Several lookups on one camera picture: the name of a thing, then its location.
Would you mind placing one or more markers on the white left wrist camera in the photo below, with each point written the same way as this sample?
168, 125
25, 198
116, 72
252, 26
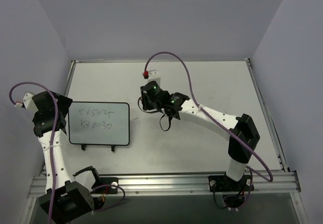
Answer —
27, 102

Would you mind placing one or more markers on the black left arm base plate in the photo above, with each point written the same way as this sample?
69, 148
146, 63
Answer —
106, 181

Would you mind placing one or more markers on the aluminium table frame rail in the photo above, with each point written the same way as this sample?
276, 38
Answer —
140, 177

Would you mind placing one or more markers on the small black-framed whiteboard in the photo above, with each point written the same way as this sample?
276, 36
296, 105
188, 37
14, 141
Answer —
99, 123

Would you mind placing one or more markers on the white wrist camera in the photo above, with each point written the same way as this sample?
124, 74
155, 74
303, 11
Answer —
152, 75
27, 102

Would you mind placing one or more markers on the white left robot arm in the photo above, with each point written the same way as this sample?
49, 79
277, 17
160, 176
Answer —
65, 199

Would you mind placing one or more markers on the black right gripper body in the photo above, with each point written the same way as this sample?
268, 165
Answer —
144, 101

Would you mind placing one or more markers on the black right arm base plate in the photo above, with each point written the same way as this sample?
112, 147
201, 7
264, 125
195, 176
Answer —
222, 183

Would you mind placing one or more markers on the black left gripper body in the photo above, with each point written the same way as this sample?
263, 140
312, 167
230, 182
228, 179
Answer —
59, 101

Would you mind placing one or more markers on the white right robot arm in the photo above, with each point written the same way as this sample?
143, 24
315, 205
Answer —
182, 107

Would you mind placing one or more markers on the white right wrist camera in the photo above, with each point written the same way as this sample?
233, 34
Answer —
152, 75

